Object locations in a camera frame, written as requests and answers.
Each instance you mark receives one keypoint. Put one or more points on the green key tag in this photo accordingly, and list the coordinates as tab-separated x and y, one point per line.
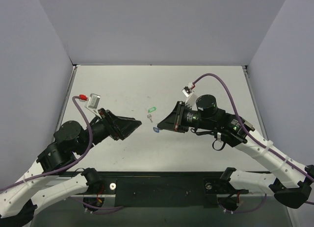
152	109

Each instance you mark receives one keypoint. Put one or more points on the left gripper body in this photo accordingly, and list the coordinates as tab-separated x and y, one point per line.
109	124

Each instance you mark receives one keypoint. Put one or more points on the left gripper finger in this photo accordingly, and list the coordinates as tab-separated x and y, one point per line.
126	128
115	119

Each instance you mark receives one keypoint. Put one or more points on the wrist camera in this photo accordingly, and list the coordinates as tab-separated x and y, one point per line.
191	97
92	103

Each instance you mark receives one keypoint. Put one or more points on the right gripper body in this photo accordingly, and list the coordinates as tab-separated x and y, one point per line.
178	117

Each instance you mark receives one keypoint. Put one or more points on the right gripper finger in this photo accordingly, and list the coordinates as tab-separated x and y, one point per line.
168	124
173	114

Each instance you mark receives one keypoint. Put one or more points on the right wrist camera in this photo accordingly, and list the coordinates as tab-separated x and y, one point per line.
191	97

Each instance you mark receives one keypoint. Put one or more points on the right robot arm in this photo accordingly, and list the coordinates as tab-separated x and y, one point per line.
287	180

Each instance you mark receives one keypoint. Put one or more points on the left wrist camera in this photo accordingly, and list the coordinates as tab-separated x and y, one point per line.
92	103

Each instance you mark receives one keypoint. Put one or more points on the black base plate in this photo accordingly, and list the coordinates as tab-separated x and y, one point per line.
157	189

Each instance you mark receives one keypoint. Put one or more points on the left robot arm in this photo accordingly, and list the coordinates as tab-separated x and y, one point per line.
19	204

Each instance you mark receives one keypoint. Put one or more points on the silver key on table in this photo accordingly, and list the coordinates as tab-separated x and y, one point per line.
149	116

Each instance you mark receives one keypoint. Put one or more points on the blue key tag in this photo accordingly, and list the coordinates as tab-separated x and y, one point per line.
155	129

